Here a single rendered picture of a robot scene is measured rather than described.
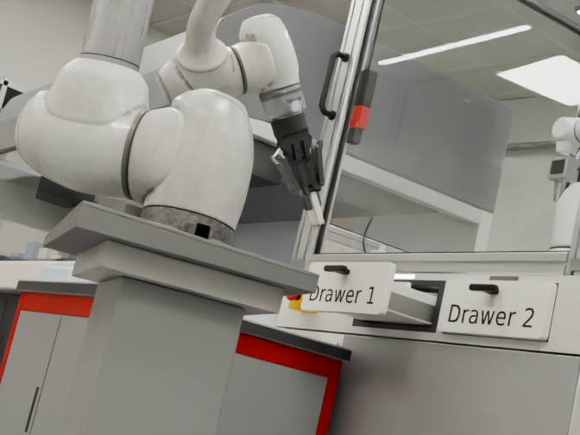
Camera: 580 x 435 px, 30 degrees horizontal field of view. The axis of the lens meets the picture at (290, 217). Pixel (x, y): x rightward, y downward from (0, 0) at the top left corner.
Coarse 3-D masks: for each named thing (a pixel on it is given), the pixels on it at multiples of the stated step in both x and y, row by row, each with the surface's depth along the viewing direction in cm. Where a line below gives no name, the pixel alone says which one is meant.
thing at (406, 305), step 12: (396, 288) 223; (408, 288) 225; (396, 300) 223; (408, 300) 224; (420, 300) 226; (432, 300) 228; (396, 312) 223; (408, 312) 224; (420, 312) 226; (432, 312) 228; (396, 324) 241; (408, 324) 235; (420, 324) 230
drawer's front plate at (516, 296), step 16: (448, 288) 224; (464, 288) 220; (512, 288) 209; (528, 288) 205; (544, 288) 202; (448, 304) 222; (464, 304) 218; (480, 304) 215; (496, 304) 211; (512, 304) 207; (528, 304) 204; (544, 304) 201; (464, 320) 217; (480, 320) 213; (512, 320) 206; (544, 320) 199; (496, 336) 209; (512, 336) 205; (528, 336) 201; (544, 336) 199
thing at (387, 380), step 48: (336, 336) 254; (384, 384) 234; (432, 384) 222; (480, 384) 211; (528, 384) 200; (576, 384) 191; (336, 432) 243; (384, 432) 230; (432, 432) 218; (480, 432) 207; (528, 432) 197; (576, 432) 190
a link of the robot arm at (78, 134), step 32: (96, 0) 179; (128, 0) 178; (96, 32) 178; (128, 32) 178; (96, 64) 175; (128, 64) 178; (64, 96) 175; (96, 96) 173; (128, 96) 175; (32, 128) 175; (64, 128) 174; (96, 128) 173; (128, 128) 173; (32, 160) 177; (64, 160) 174; (96, 160) 173; (128, 160) 172; (96, 192) 178; (128, 192) 175
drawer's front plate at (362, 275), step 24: (312, 264) 243; (336, 264) 236; (360, 264) 228; (384, 264) 222; (336, 288) 233; (360, 288) 226; (384, 288) 219; (336, 312) 233; (360, 312) 224; (384, 312) 219
